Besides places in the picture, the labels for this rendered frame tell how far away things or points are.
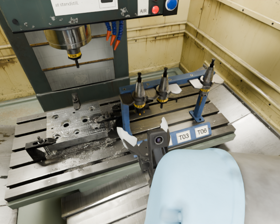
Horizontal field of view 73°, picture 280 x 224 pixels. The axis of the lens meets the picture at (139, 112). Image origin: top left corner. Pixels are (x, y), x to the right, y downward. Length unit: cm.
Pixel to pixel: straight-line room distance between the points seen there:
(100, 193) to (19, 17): 84
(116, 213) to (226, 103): 101
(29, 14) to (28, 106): 144
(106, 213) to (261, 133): 100
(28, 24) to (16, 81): 137
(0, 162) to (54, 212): 49
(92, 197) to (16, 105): 121
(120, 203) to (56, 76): 89
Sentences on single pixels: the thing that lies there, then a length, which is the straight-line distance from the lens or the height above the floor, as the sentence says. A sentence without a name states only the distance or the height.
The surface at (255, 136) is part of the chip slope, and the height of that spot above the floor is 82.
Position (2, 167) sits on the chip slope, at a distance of 147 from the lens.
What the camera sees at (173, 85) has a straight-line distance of 87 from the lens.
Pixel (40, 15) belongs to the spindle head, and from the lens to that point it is 55.
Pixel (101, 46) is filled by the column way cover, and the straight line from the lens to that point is 130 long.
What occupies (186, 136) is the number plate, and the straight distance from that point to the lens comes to 103.
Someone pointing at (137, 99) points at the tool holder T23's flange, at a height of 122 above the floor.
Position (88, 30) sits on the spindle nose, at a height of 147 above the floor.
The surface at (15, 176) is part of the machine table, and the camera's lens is 109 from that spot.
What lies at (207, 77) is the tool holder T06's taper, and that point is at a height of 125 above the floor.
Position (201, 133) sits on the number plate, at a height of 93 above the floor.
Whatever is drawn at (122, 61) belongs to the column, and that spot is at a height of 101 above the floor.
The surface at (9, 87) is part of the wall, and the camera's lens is 196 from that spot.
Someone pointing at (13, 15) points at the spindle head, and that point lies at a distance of 56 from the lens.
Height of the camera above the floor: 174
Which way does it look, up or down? 46 degrees down
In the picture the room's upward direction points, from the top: straight up
